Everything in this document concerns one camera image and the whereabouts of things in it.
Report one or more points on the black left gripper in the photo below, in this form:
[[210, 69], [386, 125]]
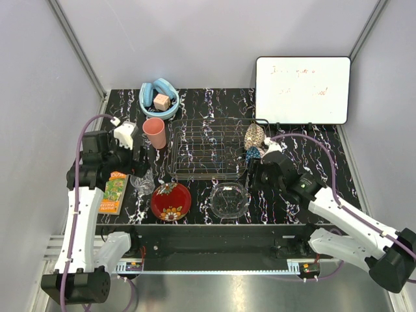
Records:
[[134, 166]]

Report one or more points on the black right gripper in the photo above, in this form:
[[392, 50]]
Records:
[[257, 168]]

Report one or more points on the clear faceted glass tumbler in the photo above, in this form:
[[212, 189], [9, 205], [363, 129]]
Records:
[[143, 185]]

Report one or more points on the blue patterned bowl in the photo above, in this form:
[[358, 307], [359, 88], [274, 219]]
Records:
[[253, 153]]

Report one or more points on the beige patterned bowl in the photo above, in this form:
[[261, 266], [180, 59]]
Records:
[[254, 136]]

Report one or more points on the red floral plate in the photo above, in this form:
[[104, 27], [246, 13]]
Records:
[[171, 202]]

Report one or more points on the clear glass dish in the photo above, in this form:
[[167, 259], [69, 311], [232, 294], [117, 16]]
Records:
[[229, 200]]

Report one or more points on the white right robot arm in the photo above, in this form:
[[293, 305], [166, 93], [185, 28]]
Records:
[[388, 255]]

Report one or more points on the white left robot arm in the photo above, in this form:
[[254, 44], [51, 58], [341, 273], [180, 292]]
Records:
[[81, 275]]

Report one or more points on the pink plastic cup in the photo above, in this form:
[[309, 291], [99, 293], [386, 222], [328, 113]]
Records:
[[154, 128]]

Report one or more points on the orange treehouse book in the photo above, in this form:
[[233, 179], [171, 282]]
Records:
[[115, 188]]

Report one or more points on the pink dice cube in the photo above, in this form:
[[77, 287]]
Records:
[[161, 102]]

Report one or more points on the light blue headphones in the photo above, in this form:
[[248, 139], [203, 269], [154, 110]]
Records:
[[147, 93]]

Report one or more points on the white dry-erase board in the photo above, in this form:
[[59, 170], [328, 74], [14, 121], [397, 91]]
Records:
[[302, 90]]

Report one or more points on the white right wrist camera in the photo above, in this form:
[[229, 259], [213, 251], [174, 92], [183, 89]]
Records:
[[272, 146]]

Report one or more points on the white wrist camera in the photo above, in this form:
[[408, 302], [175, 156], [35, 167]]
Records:
[[272, 146], [125, 133]]

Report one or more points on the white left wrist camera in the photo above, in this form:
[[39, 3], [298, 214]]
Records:
[[125, 133]]

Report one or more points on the wire dish rack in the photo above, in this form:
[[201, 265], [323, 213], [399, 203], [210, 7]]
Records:
[[211, 148]]

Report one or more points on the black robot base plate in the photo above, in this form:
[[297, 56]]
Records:
[[230, 248]]

